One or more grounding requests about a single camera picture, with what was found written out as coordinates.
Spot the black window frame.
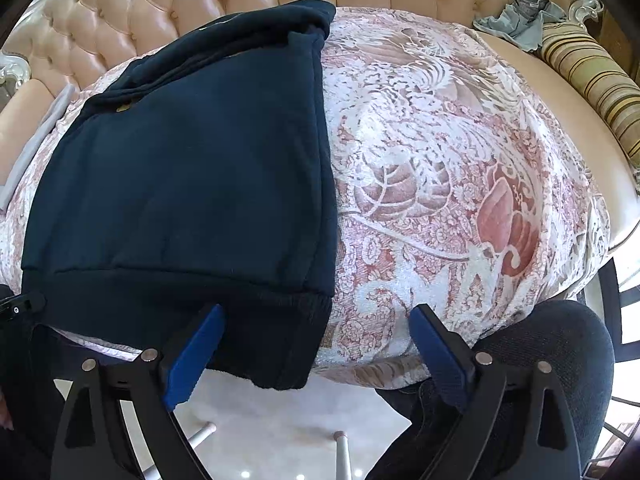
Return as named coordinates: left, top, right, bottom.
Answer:
left=597, top=255, right=640, bottom=480

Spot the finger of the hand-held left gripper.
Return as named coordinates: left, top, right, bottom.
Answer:
left=0, top=290, right=47, bottom=318

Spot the light blue denim garment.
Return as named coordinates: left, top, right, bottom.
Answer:
left=472, top=0, right=568, bottom=53

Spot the pink floral blanket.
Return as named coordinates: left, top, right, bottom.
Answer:
left=0, top=5, right=613, bottom=391

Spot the white stool leg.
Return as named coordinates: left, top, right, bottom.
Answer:
left=187, top=422, right=218, bottom=448
left=334, top=431, right=351, bottom=480

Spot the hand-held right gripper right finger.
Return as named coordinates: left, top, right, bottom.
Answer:
left=409, top=304, right=583, bottom=480

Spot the striped cushion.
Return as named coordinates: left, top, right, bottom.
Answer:
left=537, top=20, right=640, bottom=171

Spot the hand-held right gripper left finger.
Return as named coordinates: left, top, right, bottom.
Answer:
left=50, top=303, right=227, bottom=480

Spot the navy blue sweatshirt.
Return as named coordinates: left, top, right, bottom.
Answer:
left=20, top=0, right=337, bottom=391

